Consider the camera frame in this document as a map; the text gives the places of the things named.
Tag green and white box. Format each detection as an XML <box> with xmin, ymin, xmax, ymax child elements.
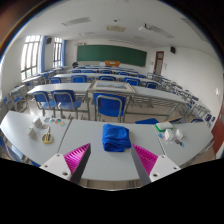
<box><xmin>154</xmin><ymin>121</ymin><xmax>174</xmax><ymax>132</ymax></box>

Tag blue window curtain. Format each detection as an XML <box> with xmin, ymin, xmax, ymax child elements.
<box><xmin>39</xmin><ymin>35</ymin><xmax>48</xmax><ymax>74</ymax></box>
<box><xmin>61</xmin><ymin>39</ymin><xmax>68</xmax><ymax>68</ymax></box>

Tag green chalkboard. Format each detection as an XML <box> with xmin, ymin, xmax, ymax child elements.
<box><xmin>76</xmin><ymin>44</ymin><xmax>148</xmax><ymax>68</ymax></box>

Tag orange box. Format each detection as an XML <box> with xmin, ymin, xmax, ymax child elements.
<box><xmin>104</xmin><ymin>60</ymin><xmax>121</xmax><ymax>67</ymax></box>

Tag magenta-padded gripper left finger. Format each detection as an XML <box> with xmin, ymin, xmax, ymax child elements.
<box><xmin>39</xmin><ymin>143</ymin><xmax>92</xmax><ymax>185</ymax></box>

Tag tall classroom window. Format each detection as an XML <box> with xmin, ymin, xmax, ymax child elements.
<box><xmin>52</xmin><ymin>37</ymin><xmax>64</xmax><ymax>69</ymax></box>
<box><xmin>20</xmin><ymin>34</ymin><xmax>42</xmax><ymax>81</ymax></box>

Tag ceiling air conditioner unit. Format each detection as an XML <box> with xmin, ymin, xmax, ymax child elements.
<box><xmin>106</xmin><ymin>24</ymin><xmax>127</xmax><ymax>33</ymax></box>

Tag grey card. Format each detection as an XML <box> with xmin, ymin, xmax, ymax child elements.
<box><xmin>32</xmin><ymin>116</ymin><xmax>44</xmax><ymax>130</ymax></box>
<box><xmin>26</xmin><ymin>126</ymin><xmax>38</xmax><ymax>140</ymax></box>

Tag white ceiling projector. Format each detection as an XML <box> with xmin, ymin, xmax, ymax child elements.
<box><xmin>138</xmin><ymin>23</ymin><xmax>151</xmax><ymax>33</ymax></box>

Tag white paper packet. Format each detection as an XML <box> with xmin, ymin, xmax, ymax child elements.
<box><xmin>175</xmin><ymin>128</ymin><xmax>185</xmax><ymax>141</ymax></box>
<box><xmin>163</xmin><ymin>128</ymin><xmax>175</xmax><ymax>142</ymax></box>

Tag brown door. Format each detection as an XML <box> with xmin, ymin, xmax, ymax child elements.
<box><xmin>153</xmin><ymin>50</ymin><xmax>165</xmax><ymax>76</ymax></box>

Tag long grey classroom desk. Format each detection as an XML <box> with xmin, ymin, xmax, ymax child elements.
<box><xmin>87</xmin><ymin>81</ymin><xmax>189</xmax><ymax>123</ymax></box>
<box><xmin>26</xmin><ymin>82</ymin><xmax>93</xmax><ymax>119</ymax></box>

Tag rows of blue chairs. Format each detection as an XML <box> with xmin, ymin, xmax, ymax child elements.
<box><xmin>0</xmin><ymin>64</ymin><xmax>218</xmax><ymax>124</ymax></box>

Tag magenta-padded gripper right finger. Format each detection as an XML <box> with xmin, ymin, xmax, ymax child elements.
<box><xmin>130</xmin><ymin>143</ymin><xmax>182</xmax><ymax>187</ymax></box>

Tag long ceiling light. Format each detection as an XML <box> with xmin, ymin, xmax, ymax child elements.
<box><xmin>148</xmin><ymin>24</ymin><xmax>176</xmax><ymax>39</ymax></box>

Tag blue towel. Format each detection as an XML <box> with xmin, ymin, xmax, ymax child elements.
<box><xmin>101</xmin><ymin>123</ymin><xmax>132</xmax><ymax>153</ymax></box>

